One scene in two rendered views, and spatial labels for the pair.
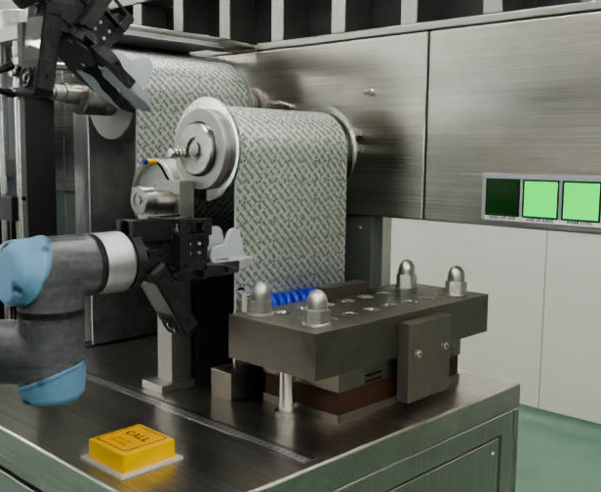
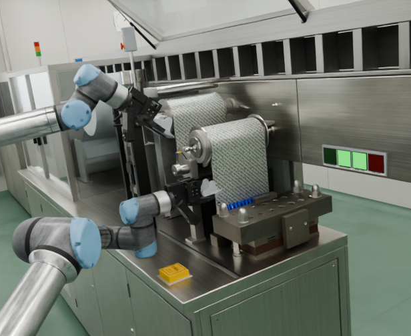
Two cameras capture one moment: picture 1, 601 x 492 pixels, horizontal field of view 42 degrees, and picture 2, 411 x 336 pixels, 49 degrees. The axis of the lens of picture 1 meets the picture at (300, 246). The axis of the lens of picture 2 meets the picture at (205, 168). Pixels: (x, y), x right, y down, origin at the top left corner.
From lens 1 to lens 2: 55 cm
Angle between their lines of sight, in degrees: 17
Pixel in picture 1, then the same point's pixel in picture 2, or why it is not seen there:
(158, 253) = (180, 196)
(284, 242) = (237, 180)
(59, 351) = (145, 239)
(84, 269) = (151, 209)
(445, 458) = (305, 270)
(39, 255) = (133, 207)
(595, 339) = not seen: outside the picture
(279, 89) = (240, 99)
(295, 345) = (234, 231)
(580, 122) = (357, 125)
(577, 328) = not seen: outside the picture
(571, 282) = not seen: outside the picture
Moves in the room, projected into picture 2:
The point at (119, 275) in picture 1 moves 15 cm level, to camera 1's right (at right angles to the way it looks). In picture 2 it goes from (164, 209) to (210, 207)
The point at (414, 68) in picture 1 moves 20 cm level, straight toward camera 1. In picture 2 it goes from (291, 95) to (279, 103)
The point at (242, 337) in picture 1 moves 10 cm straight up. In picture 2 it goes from (217, 225) to (213, 197)
